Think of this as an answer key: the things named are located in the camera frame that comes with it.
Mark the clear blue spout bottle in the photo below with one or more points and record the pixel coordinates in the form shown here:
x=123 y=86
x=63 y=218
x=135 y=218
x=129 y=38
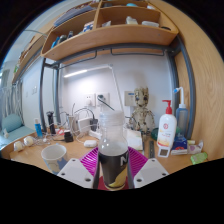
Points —
x=182 y=116

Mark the small white oval case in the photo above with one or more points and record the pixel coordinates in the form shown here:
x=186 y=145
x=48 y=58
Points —
x=90 y=143

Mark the brown tree creature figurine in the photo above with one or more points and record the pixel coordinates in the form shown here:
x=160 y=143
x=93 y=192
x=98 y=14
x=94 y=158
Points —
x=141 y=115

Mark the wooden shelf unit with items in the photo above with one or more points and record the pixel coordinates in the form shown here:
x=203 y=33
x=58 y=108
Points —
x=110 y=36

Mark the wooden wardrobe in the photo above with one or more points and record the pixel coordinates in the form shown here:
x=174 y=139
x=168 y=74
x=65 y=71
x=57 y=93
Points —
x=206 y=100

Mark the white power adapter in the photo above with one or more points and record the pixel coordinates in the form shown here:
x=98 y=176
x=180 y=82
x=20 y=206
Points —
x=84 y=124

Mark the flat round red coaster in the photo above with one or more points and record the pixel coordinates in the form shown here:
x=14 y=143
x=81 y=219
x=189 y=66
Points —
x=102 y=187

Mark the small blue box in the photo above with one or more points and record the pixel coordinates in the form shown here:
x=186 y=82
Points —
x=179 y=145

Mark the clear bottle with black label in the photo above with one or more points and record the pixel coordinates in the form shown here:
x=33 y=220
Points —
x=113 y=160

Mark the small white digital device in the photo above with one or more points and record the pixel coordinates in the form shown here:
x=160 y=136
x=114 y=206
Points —
x=163 y=152

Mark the green sponge packet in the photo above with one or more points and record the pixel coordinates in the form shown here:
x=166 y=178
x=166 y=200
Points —
x=199 y=158

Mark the small black box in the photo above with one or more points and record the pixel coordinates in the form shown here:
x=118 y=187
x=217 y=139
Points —
x=68 y=136

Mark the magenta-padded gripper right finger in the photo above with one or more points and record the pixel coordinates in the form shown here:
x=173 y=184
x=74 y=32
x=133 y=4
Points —
x=151 y=171

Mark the teal pillow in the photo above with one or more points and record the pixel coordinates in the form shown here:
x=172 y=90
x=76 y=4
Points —
x=11 y=122

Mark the white mug with blue-yellow print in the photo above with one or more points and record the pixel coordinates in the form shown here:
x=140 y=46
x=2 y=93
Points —
x=54 y=156

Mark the small white wrapped packet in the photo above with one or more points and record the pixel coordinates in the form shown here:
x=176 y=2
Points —
x=195 y=148

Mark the white wall socket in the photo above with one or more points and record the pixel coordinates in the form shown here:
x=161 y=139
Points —
x=90 y=100

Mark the dark grey ruler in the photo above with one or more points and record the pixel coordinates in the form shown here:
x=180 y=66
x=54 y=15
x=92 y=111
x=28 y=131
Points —
x=151 y=150

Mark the grey metal bed frame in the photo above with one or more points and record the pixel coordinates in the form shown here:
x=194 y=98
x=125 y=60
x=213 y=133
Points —
x=190 y=83

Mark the white lotion bottle, red pump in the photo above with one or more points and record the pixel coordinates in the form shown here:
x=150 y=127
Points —
x=166 y=130

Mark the black electric shaver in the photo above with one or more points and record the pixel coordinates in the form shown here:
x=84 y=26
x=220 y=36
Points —
x=50 y=122

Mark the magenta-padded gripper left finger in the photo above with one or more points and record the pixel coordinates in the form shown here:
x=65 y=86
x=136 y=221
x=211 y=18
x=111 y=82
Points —
x=75 y=171

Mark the bed with teal sheet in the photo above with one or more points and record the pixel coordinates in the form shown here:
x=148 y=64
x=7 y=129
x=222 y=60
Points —
x=15 y=135

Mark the blue tube with white cap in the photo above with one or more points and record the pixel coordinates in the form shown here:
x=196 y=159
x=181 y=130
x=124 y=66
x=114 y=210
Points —
x=38 y=128

